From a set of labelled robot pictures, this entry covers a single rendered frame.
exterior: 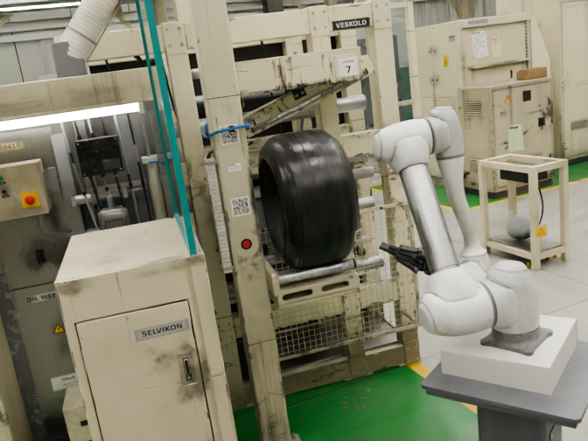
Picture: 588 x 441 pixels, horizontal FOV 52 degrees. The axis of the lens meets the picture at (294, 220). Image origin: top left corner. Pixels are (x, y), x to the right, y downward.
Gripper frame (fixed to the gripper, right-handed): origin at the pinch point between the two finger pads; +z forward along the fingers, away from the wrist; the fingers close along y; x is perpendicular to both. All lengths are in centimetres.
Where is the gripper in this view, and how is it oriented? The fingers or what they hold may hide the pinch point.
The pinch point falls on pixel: (388, 248)
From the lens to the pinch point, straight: 241.3
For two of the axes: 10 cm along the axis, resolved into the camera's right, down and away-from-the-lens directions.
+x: 5.1, -5.8, 6.4
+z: -8.6, -3.6, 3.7
